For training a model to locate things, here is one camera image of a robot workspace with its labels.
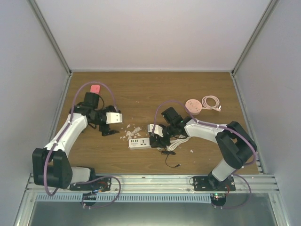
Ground black thin cable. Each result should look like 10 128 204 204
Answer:
161 149 181 168

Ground white power strip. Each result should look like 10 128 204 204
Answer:
128 138 151 149

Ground pink square plug adapter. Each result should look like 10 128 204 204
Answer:
90 84 101 94

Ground pink round power socket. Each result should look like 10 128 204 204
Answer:
185 99 203 116

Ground pink power cable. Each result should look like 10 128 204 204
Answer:
201 95 223 113

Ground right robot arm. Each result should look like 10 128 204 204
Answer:
147 107 257 191

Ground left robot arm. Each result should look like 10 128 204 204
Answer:
32 92 123 190

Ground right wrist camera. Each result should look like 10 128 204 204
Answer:
147 124 166 137

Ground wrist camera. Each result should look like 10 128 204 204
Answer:
106 112 123 124
147 124 166 137

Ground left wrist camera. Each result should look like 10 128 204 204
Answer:
106 112 123 124

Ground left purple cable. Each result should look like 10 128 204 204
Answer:
44 81 122 209

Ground purple cable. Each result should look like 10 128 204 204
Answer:
44 81 122 209
151 100 257 210

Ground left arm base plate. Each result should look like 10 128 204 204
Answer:
69 178 111 193

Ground grey slotted cable duct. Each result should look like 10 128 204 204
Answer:
36 193 211 203

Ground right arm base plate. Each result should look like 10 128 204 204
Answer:
191 176 236 192

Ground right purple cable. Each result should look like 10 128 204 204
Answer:
151 100 257 210

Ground aluminium front rail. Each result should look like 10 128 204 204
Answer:
25 173 280 194

